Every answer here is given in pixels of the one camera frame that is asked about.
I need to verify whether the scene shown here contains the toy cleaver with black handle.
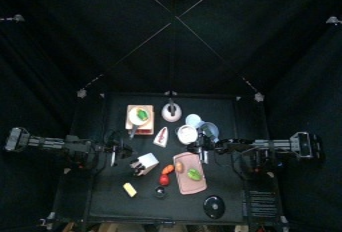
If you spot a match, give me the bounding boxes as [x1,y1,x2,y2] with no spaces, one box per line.
[129,161,143,174]

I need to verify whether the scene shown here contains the white toy knife block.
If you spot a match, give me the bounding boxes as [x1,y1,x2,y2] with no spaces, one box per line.
[129,152,160,177]

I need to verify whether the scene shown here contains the grey bowl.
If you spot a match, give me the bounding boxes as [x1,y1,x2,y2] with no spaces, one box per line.
[175,124,200,146]

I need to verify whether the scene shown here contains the blue toy bowl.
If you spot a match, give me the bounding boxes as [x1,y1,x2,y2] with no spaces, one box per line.
[199,121,220,141]

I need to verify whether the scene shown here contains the green toy pepper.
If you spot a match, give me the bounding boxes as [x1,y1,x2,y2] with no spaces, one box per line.
[186,168,203,182]

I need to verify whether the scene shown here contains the pale blue small plate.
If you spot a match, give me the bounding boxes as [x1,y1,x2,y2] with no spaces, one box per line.
[184,113,206,129]

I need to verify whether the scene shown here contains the white and red wedge toy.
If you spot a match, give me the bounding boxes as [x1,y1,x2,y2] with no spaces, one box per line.
[152,126,171,149]

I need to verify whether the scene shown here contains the orange toy carrot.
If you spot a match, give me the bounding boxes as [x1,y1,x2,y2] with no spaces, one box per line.
[160,164,176,175]

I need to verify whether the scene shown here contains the pink cutting board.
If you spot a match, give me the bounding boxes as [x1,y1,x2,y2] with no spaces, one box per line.
[171,151,208,196]

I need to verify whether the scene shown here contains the wooden board with green item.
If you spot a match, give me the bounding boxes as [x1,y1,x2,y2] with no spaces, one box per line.
[124,104,155,136]

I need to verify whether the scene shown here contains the yellow toy cheese block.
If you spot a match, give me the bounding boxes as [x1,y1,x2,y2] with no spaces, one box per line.
[121,182,139,198]

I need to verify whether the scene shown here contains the white toy frying pan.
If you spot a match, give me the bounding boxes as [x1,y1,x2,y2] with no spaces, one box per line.
[127,106,151,140]

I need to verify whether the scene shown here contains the green toy vegetable in pan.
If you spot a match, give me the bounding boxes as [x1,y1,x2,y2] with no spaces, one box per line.
[136,108,149,120]

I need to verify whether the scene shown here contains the black shiny ball toy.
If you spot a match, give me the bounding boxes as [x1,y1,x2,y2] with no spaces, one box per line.
[153,185,168,199]

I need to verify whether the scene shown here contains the black round lid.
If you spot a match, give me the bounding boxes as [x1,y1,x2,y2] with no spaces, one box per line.
[202,194,226,220]

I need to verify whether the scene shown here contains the white printed label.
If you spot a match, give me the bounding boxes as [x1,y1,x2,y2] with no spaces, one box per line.
[247,190,279,220]

